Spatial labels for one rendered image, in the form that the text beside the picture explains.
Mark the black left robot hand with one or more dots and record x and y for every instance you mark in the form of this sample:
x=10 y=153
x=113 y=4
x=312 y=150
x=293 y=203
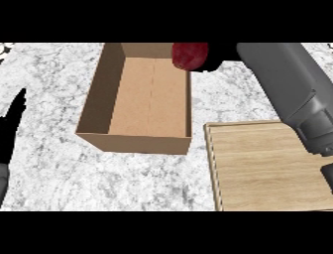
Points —
x=2 y=132

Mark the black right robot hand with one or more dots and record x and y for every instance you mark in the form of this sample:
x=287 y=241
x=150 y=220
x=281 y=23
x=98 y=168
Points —
x=219 y=56

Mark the dark red pear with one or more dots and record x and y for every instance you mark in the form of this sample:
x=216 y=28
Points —
x=188 y=55

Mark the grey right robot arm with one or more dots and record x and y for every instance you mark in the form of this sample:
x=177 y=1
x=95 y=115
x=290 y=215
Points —
x=290 y=89

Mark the brown cardboard box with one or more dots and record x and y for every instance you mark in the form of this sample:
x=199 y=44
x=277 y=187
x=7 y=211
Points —
x=144 y=99

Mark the pale wooden tray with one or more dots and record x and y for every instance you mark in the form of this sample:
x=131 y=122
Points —
x=267 y=168

